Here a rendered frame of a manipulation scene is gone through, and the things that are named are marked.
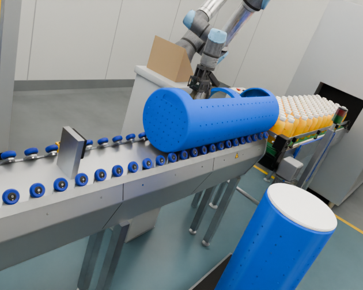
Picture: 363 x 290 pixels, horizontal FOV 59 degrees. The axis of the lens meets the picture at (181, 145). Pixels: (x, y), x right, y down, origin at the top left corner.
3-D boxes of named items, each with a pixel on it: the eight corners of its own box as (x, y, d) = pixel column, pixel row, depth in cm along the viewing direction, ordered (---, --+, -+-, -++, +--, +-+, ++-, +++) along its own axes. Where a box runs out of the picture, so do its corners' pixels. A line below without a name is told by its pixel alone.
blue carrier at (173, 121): (135, 134, 153) (150, 77, 142) (233, 120, 219) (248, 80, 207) (177, 164, 138) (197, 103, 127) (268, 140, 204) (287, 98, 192)
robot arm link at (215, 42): (229, 33, 140) (227, 33, 132) (220, 57, 145) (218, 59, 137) (212, 26, 141) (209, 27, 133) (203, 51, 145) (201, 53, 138)
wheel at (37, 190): (26, 184, 95) (29, 184, 93) (41, 181, 98) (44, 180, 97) (29, 199, 95) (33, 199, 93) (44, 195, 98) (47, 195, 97)
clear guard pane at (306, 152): (270, 201, 239) (300, 145, 218) (307, 179, 297) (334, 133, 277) (271, 201, 238) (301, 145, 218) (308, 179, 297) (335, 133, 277)
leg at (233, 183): (200, 242, 244) (230, 175, 218) (204, 240, 248) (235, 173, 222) (205, 247, 241) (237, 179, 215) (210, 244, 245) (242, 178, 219)
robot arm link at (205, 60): (209, 53, 146) (223, 59, 141) (205, 63, 147) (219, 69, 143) (199, 52, 140) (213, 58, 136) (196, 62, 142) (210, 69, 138)
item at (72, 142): (56, 164, 116) (62, 126, 110) (66, 162, 119) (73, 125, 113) (70, 179, 111) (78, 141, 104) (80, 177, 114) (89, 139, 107)
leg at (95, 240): (74, 290, 178) (96, 201, 152) (83, 285, 182) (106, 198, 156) (79, 298, 175) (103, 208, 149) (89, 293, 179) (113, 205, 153)
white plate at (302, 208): (336, 241, 108) (335, 244, 109) (337, 206, 132) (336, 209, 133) (261, 201, 116) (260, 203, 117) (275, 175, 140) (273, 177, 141)
